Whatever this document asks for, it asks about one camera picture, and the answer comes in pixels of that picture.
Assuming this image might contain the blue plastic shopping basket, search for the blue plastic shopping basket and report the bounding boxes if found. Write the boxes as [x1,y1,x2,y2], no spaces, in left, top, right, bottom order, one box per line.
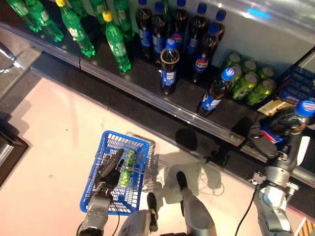
[79,130,157,216]

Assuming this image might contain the yellow white cookie box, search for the yellow white cookie box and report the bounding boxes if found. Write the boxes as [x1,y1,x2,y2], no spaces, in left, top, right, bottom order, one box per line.
[257,97,296,118]

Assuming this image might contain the robot leg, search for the robot leg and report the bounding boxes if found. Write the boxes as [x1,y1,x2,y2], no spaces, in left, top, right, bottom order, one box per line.
[176,171,218,236]
[118,192,158,236]

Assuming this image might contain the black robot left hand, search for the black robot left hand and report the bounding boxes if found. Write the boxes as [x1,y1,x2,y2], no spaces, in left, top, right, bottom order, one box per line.
[94,148,125,196]

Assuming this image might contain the robot right leg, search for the robot right leg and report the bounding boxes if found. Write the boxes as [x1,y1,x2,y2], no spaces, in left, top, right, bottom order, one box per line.
[176,171,218,236]

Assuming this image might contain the blue Oreo cookie box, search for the blue Oreo cookie box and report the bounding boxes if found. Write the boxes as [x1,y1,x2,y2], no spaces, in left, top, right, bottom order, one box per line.
[290,65,315,83]
[278,82,315,104]

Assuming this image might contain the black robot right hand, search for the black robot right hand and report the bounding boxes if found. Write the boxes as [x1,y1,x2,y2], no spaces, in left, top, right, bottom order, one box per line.
[248,114,309,158]

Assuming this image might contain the robot left leg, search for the robot left leg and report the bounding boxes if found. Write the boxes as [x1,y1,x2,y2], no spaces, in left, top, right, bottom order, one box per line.
[118,192,158,236]

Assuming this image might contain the black shelf base plinth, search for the black shelf base plinth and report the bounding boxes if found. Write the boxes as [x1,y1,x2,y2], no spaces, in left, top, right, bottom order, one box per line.
[29,53,315,222]

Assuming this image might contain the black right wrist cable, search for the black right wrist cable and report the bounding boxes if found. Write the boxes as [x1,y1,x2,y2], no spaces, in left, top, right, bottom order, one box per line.
[233,189,256,236]

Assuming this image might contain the dark side shelf board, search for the dark side shelf board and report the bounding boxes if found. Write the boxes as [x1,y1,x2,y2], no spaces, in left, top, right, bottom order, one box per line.
[0,118,30,187]

